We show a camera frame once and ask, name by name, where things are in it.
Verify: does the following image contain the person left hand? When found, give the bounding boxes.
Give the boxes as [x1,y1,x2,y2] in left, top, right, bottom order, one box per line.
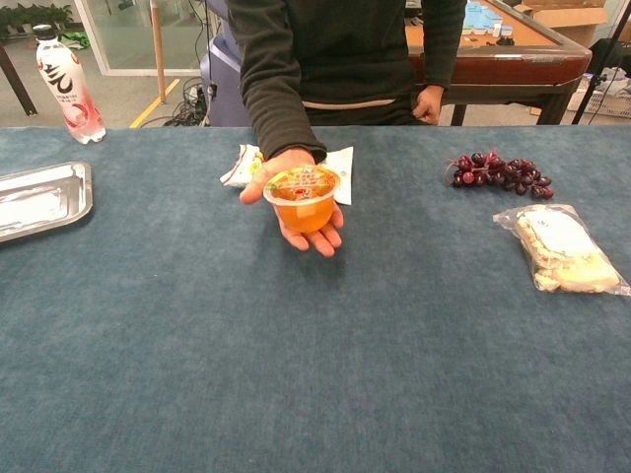
[412,84,446,126]

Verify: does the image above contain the person right hand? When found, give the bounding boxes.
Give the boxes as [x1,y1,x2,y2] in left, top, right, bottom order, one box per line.
[239,147,345,259]

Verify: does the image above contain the round snack cup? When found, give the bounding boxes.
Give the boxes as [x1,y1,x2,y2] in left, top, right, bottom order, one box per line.
[262,165,342,235]

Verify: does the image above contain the person right forearm black sleeve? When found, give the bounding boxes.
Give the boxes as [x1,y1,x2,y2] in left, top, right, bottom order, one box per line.
[240,48,328,164]

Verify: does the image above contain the person left forearm black sleeve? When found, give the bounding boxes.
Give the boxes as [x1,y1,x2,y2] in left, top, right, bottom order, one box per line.
[421,0,468,91]

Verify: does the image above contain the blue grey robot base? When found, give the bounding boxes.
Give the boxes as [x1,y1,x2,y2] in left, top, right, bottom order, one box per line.
[199,0,252,128]

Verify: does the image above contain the white snack packet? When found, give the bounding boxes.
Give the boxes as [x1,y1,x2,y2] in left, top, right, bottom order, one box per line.
[219,143,355,206]

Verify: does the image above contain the person torso black sweater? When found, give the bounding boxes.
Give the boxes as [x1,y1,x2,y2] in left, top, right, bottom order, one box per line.
[226,0,468,127]

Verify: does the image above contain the dark red grape bunch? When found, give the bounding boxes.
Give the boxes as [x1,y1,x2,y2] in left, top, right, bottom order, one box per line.
[445,151,555,201]

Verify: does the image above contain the brown wooden table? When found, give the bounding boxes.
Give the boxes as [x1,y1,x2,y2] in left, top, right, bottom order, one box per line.
[404,0,593,126]

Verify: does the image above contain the blue white small boxes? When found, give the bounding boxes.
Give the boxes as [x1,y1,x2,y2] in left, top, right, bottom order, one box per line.
[462,0,504,38]

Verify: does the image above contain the cardboard box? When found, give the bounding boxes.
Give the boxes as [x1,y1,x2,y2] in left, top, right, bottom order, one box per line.
[512,0,612,48]

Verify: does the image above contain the white plastic basket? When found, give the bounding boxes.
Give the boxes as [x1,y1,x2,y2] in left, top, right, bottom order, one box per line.
[566,73,631,119]

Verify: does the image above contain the black tripod stand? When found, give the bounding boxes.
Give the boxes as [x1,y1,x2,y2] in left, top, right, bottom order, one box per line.
[571,0,631,125]

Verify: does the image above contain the clear bag of crackers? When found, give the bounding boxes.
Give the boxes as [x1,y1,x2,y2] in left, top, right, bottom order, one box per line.
[492,203,631,297]

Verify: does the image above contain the wooden pole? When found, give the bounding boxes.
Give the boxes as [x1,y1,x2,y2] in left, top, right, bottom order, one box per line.
[149,0,168,104]

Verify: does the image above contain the silver metal tray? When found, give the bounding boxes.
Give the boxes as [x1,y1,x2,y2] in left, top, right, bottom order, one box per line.
[0,161,95,243]

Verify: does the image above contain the pink white drink bottle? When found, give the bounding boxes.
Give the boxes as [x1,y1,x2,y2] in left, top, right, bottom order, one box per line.
[32,24,107,146]

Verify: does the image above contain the dark table leg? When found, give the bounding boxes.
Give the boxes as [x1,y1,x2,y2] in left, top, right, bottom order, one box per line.
[0,41,38,117]

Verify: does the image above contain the green potted plants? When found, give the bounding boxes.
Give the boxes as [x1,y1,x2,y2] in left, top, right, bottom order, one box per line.
[0,3,75,38]

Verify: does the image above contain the black floor cable bundle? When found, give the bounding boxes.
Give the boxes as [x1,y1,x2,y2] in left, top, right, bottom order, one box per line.
[162,76,213,128]

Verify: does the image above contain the glass partition white frame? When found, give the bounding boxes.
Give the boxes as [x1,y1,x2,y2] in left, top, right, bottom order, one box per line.
[73,0,208,78]

